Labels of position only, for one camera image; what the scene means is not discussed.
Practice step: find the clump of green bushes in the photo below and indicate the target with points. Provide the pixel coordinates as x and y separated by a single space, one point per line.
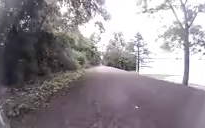
118 58

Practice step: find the small conifer tree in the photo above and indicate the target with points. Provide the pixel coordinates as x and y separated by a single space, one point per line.
137 61

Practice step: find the grey asphalt path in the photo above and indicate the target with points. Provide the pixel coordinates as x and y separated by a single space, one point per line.
118 100

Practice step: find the dense wood of trees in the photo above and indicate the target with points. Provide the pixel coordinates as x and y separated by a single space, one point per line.
30 50

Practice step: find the leaf-strewn grass verge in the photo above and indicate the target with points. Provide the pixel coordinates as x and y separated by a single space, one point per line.
33 95

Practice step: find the tall thin-trunked tree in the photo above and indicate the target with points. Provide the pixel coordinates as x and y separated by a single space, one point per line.
186 65

